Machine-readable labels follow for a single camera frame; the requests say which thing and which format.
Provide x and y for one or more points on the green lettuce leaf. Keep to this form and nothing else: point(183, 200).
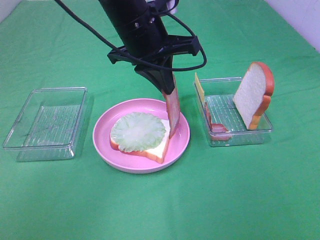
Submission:
point(139, 132)

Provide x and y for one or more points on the green tablecloth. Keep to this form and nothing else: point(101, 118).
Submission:
point(268, 191)

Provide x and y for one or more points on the toast bread slice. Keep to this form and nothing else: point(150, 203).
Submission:
point(254, 93)
point(157, 155)

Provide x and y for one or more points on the left clear plastic container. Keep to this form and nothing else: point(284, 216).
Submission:
point(49, 125)

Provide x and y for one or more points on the pink round plate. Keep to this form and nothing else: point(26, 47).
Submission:
point(132, 163)

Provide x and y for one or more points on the clear plastic container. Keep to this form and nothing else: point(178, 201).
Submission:
point(49, 125)
point(219, 93)

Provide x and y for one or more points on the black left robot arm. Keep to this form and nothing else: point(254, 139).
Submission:
point(122, 12)

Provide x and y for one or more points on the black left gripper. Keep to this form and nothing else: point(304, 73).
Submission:
point(151, 49)

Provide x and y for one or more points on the right clear plastic container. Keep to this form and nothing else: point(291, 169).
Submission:
point(219, 93)

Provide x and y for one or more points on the bacon strip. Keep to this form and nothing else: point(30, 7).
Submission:
point(218, 129)
point(172, 108)

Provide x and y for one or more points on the yellow cheese slice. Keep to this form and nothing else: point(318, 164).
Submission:
point(199, 89)

